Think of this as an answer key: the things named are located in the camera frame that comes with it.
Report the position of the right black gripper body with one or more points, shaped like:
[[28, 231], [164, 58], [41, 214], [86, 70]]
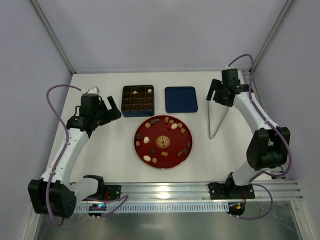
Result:
[[217, 92]]

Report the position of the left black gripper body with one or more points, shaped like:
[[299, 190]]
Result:
[[106, 113]]

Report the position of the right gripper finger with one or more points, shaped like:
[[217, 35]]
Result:
[[226, 102], [215, 85]]

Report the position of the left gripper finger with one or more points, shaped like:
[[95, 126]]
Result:
[[110, 103], [113, 114]]

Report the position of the metal tongs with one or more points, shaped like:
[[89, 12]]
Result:
[[216, 114]]

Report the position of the blue box lid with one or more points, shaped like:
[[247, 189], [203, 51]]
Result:
[[180, 99]]

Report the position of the white oval chocolate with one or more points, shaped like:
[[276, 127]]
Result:
[[146, 158], [174, 126]]

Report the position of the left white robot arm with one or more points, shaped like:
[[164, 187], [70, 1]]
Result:
[[53, 194]]

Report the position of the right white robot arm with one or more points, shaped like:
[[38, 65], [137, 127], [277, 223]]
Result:
[[268, 148]]

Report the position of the blue chocolate box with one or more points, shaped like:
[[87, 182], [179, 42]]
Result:
[[137, 105]]

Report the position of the white heart chocolate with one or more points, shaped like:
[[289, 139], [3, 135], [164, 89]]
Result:
[[146, 140]]

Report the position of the white oval chocolate bottom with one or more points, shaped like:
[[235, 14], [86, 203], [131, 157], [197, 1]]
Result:
[[146, 158]]

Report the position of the round red plate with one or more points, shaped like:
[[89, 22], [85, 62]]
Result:
[[170, 147]]

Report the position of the left mounting plate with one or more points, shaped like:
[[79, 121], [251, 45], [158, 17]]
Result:
[[111, 192]]

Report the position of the mounting plate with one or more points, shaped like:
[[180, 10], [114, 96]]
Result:
[[111, 192], [229, 191]]

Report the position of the right mounting plate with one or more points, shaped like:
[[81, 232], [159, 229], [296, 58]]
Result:
[[229, 191]]

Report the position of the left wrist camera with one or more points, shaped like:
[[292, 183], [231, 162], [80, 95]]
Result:
[[92, 90]]

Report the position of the right aluminium side rail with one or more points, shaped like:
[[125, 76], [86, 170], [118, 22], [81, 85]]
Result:
[[257, 100]]

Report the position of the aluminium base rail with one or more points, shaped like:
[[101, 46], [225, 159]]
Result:
[[187, 197]]

